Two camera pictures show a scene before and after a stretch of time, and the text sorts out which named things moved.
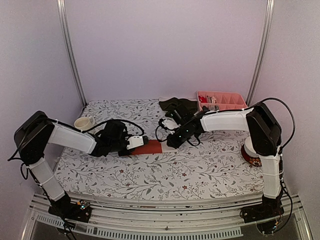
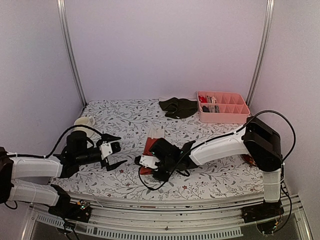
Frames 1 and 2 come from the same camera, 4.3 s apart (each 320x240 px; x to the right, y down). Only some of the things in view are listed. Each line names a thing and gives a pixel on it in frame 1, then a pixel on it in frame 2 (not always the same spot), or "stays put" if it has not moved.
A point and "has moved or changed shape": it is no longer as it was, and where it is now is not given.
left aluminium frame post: x=63 y=8 stays put
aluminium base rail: x=218 y=218 stays put
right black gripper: x=176 y=143 -> x=163 y=177
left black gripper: x=124 y=153 -> x=108 y=138
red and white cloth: x=153 y=147 has moved or changed shape
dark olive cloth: x=176 y=103 stays put
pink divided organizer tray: x=220 y=100 stays put
